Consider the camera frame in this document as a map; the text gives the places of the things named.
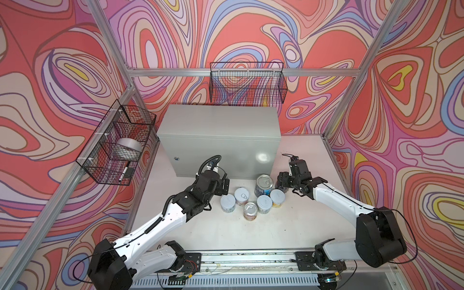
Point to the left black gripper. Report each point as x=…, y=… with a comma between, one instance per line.
x=220, y=191

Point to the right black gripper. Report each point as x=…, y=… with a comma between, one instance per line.
x=283, y=179

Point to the small yellow can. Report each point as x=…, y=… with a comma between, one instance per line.
x=278, y=197

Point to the tall light blue can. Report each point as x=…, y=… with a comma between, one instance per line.
x=264, y=185

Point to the tall dark blue can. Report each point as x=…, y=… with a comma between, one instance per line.
x=282, y=188

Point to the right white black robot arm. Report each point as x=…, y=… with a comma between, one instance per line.
x=378, y=238

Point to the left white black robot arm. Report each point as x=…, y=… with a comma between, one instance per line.
x=117, y=265

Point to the small white can left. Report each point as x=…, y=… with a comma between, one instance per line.
x=228, y=203

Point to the small white can pull tab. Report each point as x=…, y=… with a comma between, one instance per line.
x=242, y=196

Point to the small pink can silver lid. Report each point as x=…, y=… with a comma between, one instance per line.
x=250, y=211

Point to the small white blue can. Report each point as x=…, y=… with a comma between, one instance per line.
x=264, y=204

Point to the grey metal cabinet box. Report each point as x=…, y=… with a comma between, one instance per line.
x=247, y=138

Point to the grey tape roll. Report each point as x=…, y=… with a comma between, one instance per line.
x=128, y=149

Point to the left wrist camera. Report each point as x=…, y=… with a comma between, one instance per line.
x=212, y=166

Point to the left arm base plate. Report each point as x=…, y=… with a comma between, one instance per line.
x=190, y=263

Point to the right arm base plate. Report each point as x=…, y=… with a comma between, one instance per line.
x=304, y=260

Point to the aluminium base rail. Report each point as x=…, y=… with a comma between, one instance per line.
x=270, y=270

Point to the back black wire basket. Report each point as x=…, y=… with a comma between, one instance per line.
x=247, y=83

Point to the black wire basket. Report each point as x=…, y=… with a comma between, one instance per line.
x=247, y=83
x=98, y=158

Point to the left black wire basket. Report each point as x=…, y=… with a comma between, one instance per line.
x=98, y=158

